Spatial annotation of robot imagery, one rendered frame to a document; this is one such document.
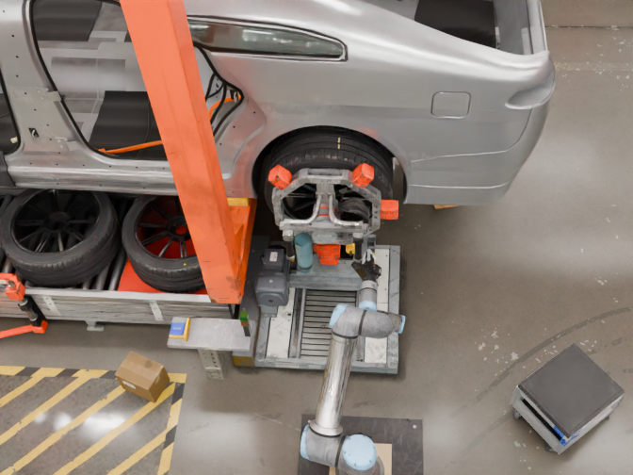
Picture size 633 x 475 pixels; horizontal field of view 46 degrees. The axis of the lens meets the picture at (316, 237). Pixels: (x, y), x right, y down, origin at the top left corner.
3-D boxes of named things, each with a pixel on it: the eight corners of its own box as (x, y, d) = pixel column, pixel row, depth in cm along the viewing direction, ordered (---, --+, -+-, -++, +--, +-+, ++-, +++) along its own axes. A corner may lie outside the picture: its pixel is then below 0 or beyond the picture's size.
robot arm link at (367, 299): (358, 319, 377) (357, 308, 369) (359, 297, 384) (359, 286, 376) (377, 319, 376) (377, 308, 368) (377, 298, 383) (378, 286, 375)
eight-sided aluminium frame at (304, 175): (379, 237, 405) (381, 170, 361) (379, 246, 401) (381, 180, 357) (279, 233, 410) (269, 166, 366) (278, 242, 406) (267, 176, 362)
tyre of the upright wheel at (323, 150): (419, 161, 392) (316, 101, 363) (419, 196, 378) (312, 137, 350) (343, 219, 437) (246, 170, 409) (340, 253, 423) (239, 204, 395)
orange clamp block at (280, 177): (292, 172, 370) (278, 163, 365) (290, 185, 366) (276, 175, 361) (283, 179, 375) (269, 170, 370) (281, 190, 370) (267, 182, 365)
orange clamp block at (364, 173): (364, 176, 368) (374, 167, 362) (363, 188, 364) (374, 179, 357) (351, 171, 366) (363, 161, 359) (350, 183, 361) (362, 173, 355)
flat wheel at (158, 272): (233, 194, 467) (228, 169, 448) (251, 281, 429) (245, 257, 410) (126, 215, 461) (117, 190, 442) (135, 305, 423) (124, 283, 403)
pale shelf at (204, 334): (254, 322, 395) (253, 319, 393) (250, 352, 385) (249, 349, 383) (173, 319, 399) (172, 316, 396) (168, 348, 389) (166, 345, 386)
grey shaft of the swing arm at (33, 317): (50, 324, 443) (20, 278, 403) (47, 333, 440) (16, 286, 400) (36, 323, 444) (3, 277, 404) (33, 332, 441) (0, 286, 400)
